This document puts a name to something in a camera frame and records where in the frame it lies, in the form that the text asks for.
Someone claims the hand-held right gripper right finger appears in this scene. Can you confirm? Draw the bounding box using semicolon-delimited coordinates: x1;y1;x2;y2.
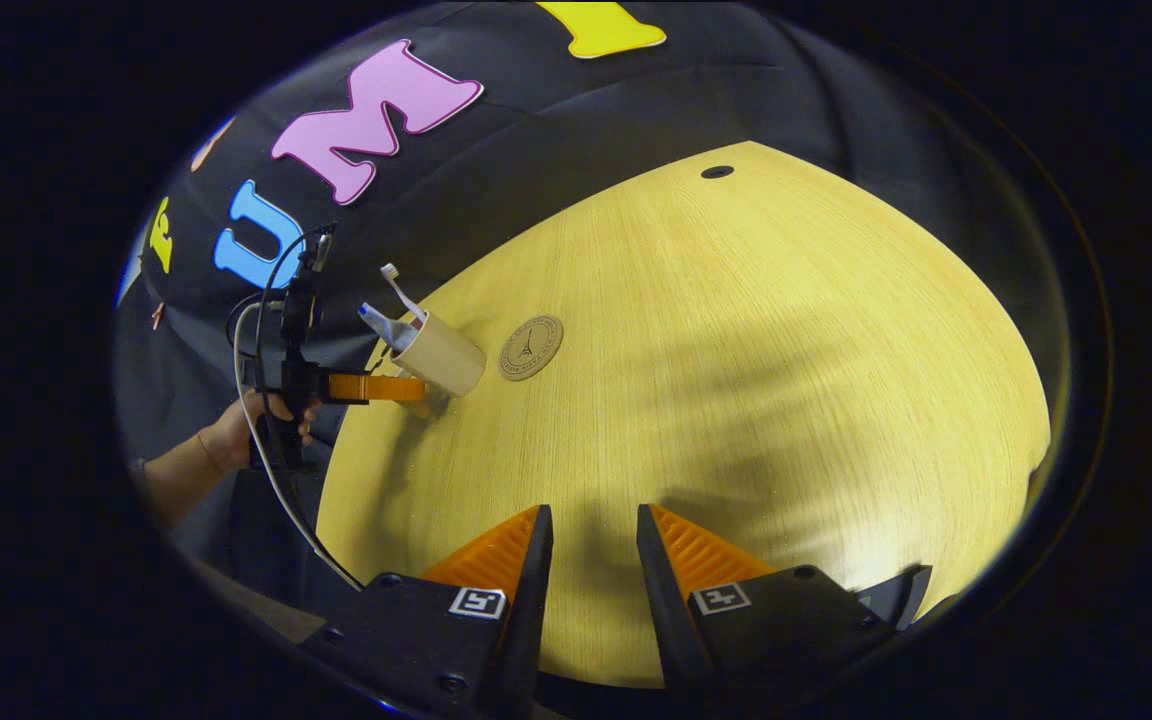
636;503;934;693

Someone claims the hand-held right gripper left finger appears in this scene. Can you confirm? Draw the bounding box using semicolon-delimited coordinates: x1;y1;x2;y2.
299;505;555;720

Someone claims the white toothpaste tube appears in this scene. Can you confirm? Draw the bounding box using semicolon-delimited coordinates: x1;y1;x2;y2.
357;303;419;353

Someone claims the beige cup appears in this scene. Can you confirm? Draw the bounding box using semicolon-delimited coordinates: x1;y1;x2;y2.
391;312;488;399

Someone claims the white toothbrush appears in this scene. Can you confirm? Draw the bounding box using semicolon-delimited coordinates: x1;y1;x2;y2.
380;263;429;328

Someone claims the round brown coaster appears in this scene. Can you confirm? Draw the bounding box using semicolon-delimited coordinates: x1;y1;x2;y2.
498;315;565;382

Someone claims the black backdrop cloth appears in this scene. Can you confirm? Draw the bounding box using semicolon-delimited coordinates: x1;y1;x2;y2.
116;0;1072;611

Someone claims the white cable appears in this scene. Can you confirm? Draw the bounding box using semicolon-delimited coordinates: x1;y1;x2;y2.
233;300;367;593

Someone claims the black cable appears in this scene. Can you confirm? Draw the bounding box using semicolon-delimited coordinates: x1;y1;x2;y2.
254;228;332;361

